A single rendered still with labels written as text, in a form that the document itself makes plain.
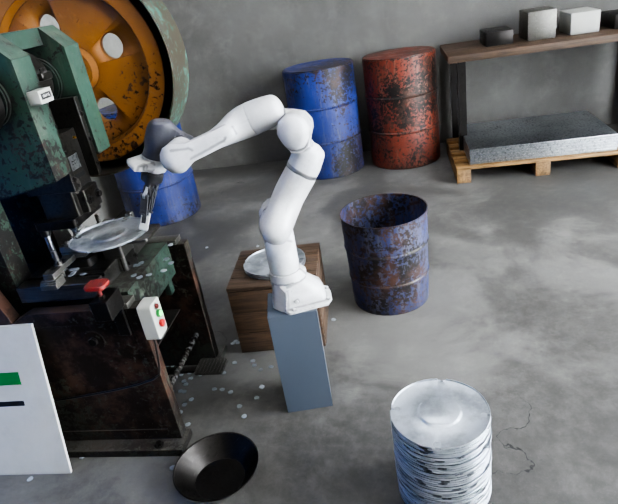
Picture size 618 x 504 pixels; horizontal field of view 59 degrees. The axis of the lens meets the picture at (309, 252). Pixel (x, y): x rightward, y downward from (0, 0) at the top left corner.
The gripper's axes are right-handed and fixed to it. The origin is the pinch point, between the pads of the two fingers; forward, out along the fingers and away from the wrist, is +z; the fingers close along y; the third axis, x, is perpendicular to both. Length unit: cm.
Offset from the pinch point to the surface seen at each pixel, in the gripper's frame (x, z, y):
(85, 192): 20.7, -6.5, -4.1
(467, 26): -143, -84, 325
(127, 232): 5.7, 6.7, 0.2
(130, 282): -2.2, 18.2, -13.1
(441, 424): -109, 6, -54
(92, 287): 2.3, 7.8, -35.9
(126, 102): 25, -29, 36
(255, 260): -40, 31, 50
